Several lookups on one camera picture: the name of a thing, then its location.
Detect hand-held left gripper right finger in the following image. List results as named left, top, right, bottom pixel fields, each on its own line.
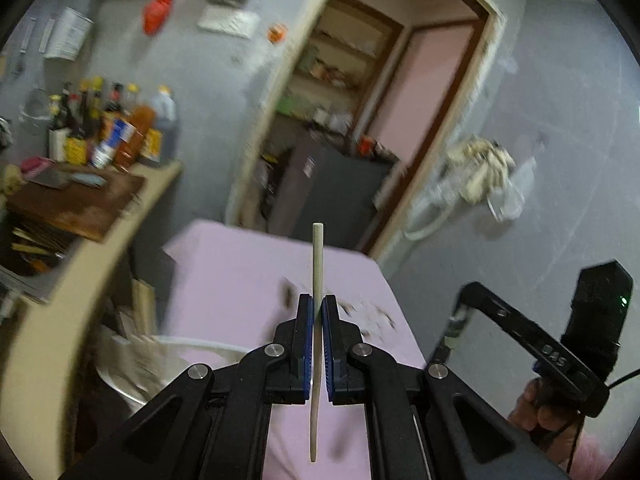
left=321, top=294, right=571, bottom=480

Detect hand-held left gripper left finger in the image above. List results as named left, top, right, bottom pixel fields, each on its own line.
left=60, top=293, right=316, bottom=480

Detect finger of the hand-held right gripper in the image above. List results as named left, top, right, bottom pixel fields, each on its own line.
left=451, top=281, right=532, bottom=347

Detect wooden chopstick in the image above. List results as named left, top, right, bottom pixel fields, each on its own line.
left=306, top=222, right=326, bottom=463

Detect person's right hand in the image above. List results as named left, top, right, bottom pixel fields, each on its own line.
left=507, top=377, right=583, bottom=456

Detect pink cloth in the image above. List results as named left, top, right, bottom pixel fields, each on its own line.
left=162, top=220, right=429, bottom=480

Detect hanging bag of white gloves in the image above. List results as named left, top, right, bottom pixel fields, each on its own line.
left=446, top=134, right=527, bottom=222

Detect grey cabinet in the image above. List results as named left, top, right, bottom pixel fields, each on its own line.
left=267, top=129, right=397, bottom=257

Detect leaning wooden board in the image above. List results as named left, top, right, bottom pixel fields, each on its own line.
left=131, top=280, right=157, bottom=337

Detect pink door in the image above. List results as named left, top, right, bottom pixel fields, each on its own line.
left=367, top=24, right=478, bottom=163

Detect kitchen counter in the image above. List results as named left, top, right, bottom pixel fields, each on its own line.
left=0, top=160, right=184, bottom=463

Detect wooden cutting board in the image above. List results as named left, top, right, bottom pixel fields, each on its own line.
left=6, top=160, right=147, bottom=242

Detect large dark oil jug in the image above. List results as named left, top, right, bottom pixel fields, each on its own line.
left=145, top=86, right=179, bottom=167

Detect wooden shelf unit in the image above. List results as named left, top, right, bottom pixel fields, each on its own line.
left=292, top=0, right=403, bottom=133

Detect bundle of wooden sticks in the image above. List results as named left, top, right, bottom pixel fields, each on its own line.
left=9, top=224, right=68, bottom=273

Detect steel cleaver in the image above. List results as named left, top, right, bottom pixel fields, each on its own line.
left=37, top=167, right=108, bottom=190

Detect row of sauce bottles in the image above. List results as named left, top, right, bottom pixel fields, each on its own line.
left=46, top=76, right=166, bottom=170

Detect hanging steel strainer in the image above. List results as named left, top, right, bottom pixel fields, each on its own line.
left=21, top=86, right=54, bottom=124

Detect red plastic bag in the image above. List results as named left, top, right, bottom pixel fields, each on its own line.
left=143, top=0, right=181, bottom=37

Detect white box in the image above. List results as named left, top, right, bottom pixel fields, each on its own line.
left=46, top=6, right=94, bottom=59

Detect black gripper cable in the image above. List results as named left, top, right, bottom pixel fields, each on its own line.
left=566, top=366, right=640, bottom=467

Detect white hose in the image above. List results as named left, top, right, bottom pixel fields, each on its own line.
left=404, top=170, right=463, bottom=242

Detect white wall switches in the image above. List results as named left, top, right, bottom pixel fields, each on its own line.
left=196, top=6, right=262, bottom=39

